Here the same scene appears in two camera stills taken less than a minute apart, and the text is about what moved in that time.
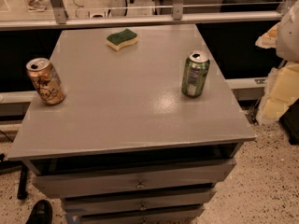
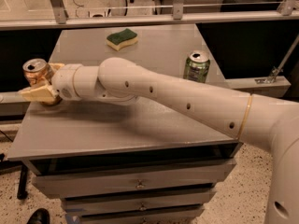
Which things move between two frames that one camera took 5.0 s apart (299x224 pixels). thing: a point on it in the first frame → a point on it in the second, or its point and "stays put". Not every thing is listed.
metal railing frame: (177, 18) stays put
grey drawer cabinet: (126, 146) stays put
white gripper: (289, 35) → (63, 82)
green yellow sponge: (126, 37) stays put
